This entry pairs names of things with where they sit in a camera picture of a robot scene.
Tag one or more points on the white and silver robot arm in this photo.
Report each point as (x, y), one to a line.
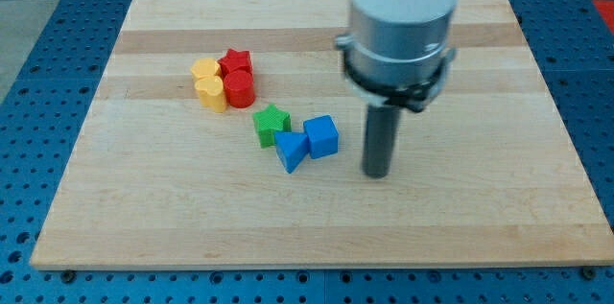
(395, 52)

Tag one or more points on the blue cube block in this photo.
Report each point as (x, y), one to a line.
(323, 136)

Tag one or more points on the blue triangle block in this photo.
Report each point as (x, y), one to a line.
(291, 148)

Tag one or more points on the green star block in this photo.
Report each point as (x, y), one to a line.
(268, 122)

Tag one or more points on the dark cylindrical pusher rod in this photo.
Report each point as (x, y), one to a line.
(379, 141)

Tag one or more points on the wooden board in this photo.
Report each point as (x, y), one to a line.
(486, 176)

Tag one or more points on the red cylinder block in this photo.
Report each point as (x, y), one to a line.
(239, 89)

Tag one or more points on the red star block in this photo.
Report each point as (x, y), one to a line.
(235, 60)

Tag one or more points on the yellow heart block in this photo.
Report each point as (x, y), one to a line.
(211, 93)

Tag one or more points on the yellow pentagon block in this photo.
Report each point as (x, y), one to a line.
(205, 67)

